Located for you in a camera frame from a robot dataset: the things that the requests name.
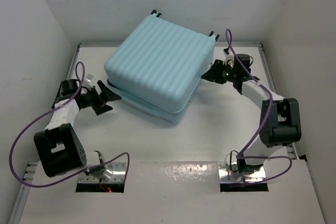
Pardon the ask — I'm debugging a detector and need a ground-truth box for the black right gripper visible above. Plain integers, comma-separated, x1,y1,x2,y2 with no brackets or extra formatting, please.
202,59,237,84

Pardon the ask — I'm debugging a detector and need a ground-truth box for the metal base plate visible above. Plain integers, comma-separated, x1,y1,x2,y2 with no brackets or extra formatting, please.
217,162,266,185
77,162,127,184

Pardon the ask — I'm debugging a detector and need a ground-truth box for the light blue suitcase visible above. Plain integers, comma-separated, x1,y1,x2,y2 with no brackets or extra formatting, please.
104,14,216,123

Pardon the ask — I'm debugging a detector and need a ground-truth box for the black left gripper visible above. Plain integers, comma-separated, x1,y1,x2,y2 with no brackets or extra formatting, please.
80,80,120,114

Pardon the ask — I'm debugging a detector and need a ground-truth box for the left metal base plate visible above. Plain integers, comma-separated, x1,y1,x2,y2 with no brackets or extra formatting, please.
77,162,127,184

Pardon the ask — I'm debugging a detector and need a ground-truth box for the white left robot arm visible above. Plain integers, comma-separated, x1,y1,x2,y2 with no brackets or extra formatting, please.
34,79,121,177

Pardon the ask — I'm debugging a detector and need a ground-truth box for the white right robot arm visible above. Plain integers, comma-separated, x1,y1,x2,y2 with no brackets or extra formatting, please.
202,54,302,174

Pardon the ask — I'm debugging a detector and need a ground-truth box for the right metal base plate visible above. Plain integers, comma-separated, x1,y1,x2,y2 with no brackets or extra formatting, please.
217,162,266,185

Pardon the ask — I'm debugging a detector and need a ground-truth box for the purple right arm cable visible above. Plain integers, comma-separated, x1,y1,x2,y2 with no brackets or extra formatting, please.
225,28,293,186

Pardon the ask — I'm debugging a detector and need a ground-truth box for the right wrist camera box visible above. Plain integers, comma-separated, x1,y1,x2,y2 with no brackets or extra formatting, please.
237,54,254,72

